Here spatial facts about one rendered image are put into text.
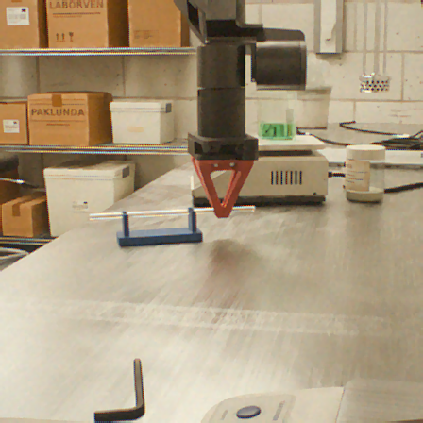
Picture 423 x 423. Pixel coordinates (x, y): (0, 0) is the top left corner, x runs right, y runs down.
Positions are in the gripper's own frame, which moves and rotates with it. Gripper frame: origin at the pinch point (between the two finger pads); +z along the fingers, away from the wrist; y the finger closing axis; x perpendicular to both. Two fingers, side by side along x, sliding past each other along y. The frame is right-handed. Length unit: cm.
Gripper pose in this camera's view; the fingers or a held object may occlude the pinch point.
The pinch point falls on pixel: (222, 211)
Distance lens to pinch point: 91.0
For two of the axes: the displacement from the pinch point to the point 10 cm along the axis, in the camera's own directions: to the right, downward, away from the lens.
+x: -9.7, 0.5, -2.5
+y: -2.5, -2.0, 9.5
